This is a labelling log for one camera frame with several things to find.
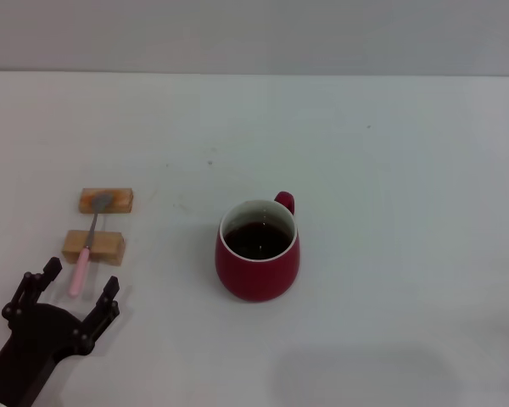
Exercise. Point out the red ceramic mug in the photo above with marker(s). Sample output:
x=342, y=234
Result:
x=256, y=280

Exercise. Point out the plain wooden block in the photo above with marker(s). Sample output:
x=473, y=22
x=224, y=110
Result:
x=108, y=248

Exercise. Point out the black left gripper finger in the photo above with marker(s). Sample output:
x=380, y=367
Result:
x=34, y=290
x=104, y=313

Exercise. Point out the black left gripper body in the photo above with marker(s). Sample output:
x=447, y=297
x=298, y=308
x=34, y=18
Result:
x=34, y=347

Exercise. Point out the orange stained wooden block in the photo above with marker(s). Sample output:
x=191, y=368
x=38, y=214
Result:
x=121, y=201

